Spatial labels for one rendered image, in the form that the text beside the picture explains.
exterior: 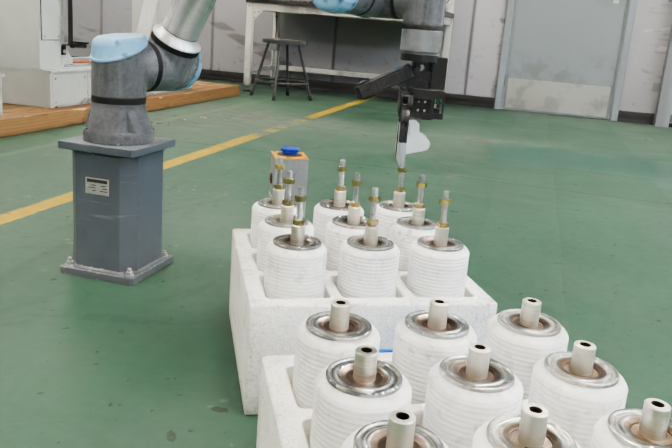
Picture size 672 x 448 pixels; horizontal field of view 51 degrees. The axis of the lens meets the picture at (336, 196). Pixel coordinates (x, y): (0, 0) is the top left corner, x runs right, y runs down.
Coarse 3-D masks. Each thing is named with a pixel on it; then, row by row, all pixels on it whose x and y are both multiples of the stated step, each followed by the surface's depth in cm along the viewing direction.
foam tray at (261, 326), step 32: (256, 256) 126; (256, 288) 109; (480, 288) 116; (256, 320) 103; (288, 320) 104; (384, 320) 107; (480, 320) 110; (256, 352) 104; (288, 352) 105; (256, 384) 105
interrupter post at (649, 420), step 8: (648, 400) 62; (656, 400) 63; (648, 408) 62; (656, 408) 61; (664, 408) 61; (648, 416) 62; (656, 416) 61; (664, 416) 61; (640, 424) 63; (648, 424) 62; (656, 424) 61; (664, 424) 61; (640, 432) 62; (648, 432) 62; (656, 432) 61; (664, 432) 62; (656, 440) 62
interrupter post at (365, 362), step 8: (360, 352) 67; (368, 352) 69; (376, 352) 68; (360, 360) 67; (368, 360) 67; (376, 360) 68; (360, 368) 67; (368, 368) 67; (360, 376) 68; (368, 376) 68
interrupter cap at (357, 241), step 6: (348, 240) 111; (354, 240) 112; (360, 240) 113; (378, 240) 113; (384, 240) 113; (390, 240) 113; (354, 246) 109; (360, 246) 109; (366, 246) 109; (372, 246) 110; (378, 246) 110; (384, 246) 110; (390, 246) 110
